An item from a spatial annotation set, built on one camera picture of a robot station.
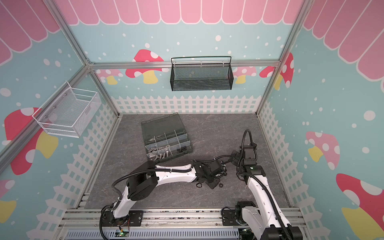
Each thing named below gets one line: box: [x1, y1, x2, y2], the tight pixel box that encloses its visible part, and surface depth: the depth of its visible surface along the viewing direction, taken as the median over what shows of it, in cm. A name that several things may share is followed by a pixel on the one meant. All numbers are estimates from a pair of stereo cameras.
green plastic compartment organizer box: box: [141, 112, 193, 163], surface depth 102 cm
